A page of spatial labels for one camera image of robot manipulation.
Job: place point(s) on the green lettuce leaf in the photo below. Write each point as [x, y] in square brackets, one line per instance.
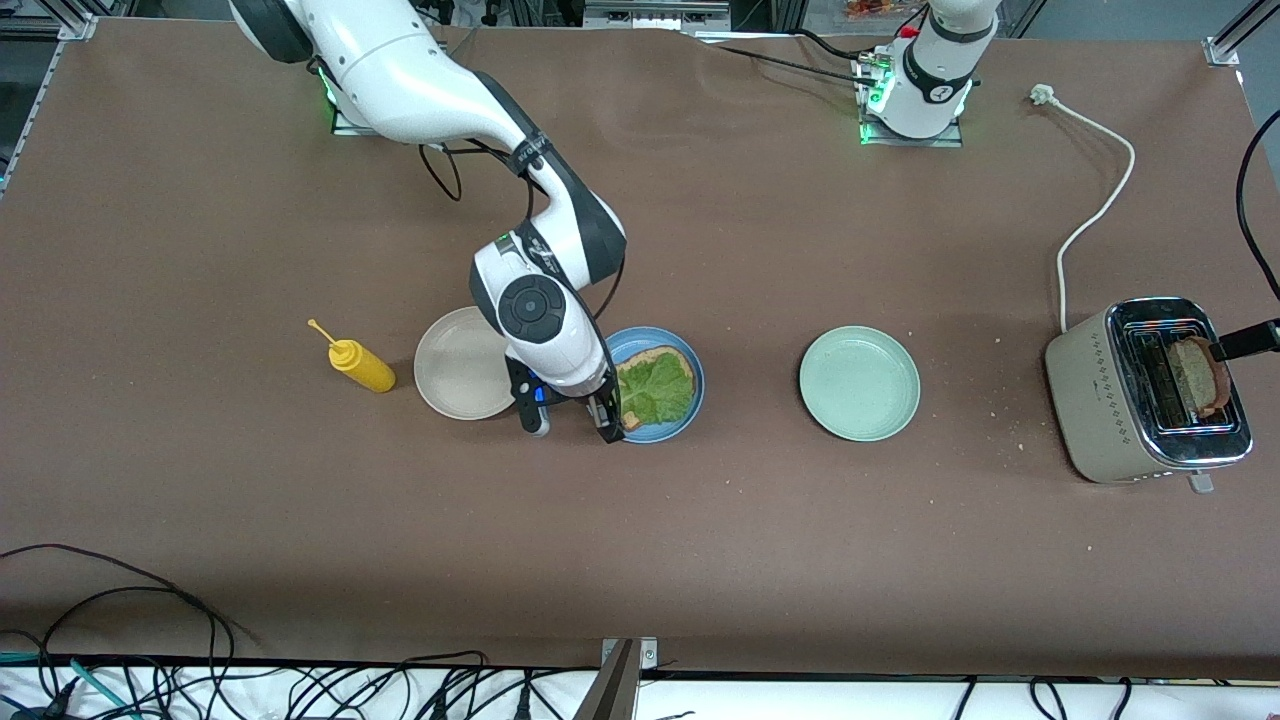
[660, 390]

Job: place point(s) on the metal edge bracket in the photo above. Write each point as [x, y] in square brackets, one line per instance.
[620, 680]

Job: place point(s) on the blue round plate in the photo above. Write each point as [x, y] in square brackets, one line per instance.
[660, 432]

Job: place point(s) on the brown bread slice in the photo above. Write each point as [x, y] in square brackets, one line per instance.
[1195, 380]
[631, 418]

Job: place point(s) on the yellow squeeze bottle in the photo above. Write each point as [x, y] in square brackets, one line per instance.
[365, 370]

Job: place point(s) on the beige chrome toaster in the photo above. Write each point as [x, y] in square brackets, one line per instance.
[1090, 400]

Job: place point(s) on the orange snack packet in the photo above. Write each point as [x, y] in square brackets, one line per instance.
[872, 8]

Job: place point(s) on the pale green round plate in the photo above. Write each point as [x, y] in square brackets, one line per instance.
[859, 383]

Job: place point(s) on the aluminium frame beam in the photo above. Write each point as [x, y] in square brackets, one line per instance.
[655, 12]

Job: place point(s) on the cream round plate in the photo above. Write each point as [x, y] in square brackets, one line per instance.
[455, 365]

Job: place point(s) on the aluminium frame rail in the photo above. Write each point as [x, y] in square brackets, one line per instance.
[45, 28]
[1240, 30]

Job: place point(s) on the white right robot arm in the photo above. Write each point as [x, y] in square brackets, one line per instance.
[400, 70]

